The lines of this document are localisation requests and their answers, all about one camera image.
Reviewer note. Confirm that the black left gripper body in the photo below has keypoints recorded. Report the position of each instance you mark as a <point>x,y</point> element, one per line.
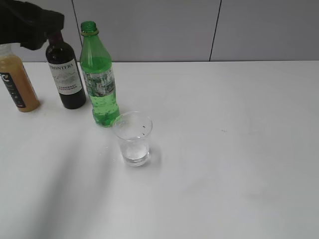
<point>19,21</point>

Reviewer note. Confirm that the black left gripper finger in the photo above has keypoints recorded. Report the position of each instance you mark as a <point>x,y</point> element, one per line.
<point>53,21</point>
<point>35,42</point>

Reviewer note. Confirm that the green sprite plastic bottle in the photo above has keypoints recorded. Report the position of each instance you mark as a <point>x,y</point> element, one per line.
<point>97,70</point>

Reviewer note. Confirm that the transparent plastic cup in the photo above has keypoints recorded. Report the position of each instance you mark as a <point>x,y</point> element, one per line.
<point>132,130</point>

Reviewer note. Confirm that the dark red wine bottle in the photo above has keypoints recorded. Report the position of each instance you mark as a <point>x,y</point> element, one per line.
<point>64,69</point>

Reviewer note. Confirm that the orange juice bottle white cap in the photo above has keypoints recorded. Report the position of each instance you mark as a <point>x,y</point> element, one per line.
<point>16,80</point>

